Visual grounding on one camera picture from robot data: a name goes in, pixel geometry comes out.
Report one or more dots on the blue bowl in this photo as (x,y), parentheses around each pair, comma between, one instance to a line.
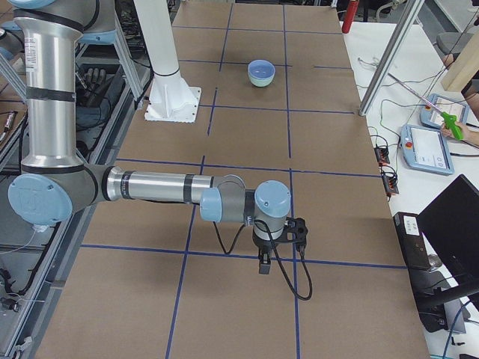
(261,69)

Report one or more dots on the green bowl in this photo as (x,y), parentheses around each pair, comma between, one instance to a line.
(260,82)

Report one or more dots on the black relay board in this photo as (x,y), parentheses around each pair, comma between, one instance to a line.
(389,181)
(382,155)

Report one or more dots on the black monitor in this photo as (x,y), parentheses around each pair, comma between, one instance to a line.
(450,224)

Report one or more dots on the teach pendant tablet near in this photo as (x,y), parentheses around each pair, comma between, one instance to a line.
(425,149)

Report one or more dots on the teach pendant tablet far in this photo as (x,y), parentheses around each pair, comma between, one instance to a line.
(431,118)

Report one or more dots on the aluminium frame column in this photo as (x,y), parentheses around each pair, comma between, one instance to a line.
(397,38)

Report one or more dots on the black computer box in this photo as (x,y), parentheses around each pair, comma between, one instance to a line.
(411,241)

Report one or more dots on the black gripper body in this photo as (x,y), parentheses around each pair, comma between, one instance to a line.
(263,246)

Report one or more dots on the red cylinder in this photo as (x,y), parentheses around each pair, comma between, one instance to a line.
(349,16)

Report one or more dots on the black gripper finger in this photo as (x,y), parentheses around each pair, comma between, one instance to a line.
(264,263)

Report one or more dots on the green handled reacher grabber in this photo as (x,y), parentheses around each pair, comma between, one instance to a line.
(448,119)

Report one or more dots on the teach pendant tablet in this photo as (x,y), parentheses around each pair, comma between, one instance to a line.
(425,149)
(431,118)

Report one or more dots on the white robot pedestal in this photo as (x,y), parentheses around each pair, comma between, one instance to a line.
(170,98)

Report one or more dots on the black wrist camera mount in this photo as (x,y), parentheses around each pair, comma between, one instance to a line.
(295,232)

